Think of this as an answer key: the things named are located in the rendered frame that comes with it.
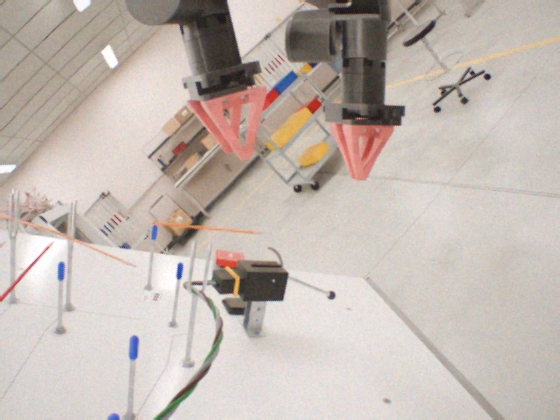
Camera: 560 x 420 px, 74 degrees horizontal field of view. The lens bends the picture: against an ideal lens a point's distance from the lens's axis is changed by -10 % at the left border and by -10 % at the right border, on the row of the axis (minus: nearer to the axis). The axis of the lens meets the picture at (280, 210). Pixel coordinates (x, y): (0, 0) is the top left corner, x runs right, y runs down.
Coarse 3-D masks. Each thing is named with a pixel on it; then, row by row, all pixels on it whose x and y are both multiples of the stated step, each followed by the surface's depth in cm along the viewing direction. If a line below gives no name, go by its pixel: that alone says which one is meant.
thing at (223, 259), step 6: (216, 252) 72; (222, 252) 72; (228, 252) 73; (234, 252) 74; (216, 258) 69; (222, 258) 69; (228, 258) 70; (234, 258) 71; (240, 258) 71; (216, 264) 69; (222, 264) 69; (228, 264) 69; (234, 264) 70
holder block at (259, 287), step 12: (240, 264) 52; (252, 264) 52; (264, 264) 53; (276, 264) 54; (252, 276) 50; (264, 276) 51; (276, 276) 51; (252, 288) 50; (264, 288) 51; (276, 288) 52; (252, 300) 51; (264, 300) 51; (276, 300) 52
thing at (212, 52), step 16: (224, 16) 41; (192, 32) 40; (208, 32) 40; (224, 32) 41; (192, 48) 41; (208, 48) 41; (224, 48) 41; (192, 64) 42; (208, 64) 41; (224, 64) 42; (240, 64) 42; (256, 64) 41; (192, 80) 42; (208, 80) 39; (224, 80) 44
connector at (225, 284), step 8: (216, 272) 51; (224, 272) 51; (240, 272) 52; (224, 280) 49; (232, 280) 49; (240, 280) 50; (216, 288) 50; (224, 288) 49; (232, 288) 50; (240, 288) 50
